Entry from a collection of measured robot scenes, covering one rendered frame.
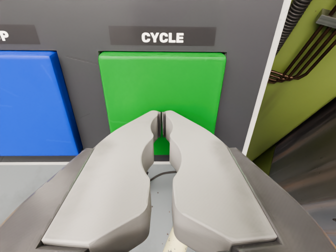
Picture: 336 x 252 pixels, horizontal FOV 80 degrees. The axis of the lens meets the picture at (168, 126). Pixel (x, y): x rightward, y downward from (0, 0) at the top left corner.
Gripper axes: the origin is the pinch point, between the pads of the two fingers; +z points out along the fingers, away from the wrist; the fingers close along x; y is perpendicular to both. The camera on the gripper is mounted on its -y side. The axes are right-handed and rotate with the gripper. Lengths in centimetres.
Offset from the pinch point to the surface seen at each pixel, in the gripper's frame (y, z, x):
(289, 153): 32, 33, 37
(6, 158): 5.2, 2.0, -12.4
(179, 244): 37.3, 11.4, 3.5
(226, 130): 2.5, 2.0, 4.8
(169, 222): 90, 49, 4
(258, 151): 40, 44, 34
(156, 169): 76, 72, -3
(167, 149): 3.7, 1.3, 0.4
